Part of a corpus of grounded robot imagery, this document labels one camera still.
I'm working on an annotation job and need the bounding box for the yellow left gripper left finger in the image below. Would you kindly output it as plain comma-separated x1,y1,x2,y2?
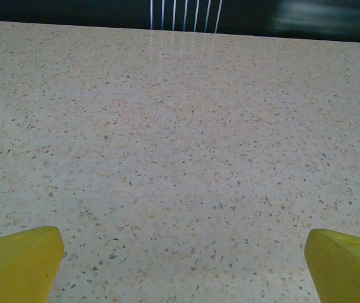
0,225,65,303

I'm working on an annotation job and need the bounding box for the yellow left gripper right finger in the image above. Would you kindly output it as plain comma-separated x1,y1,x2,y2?
304,229,360,303

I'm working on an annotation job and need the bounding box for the blue circuit print back panel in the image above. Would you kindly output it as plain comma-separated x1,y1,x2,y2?
0,0,360,44

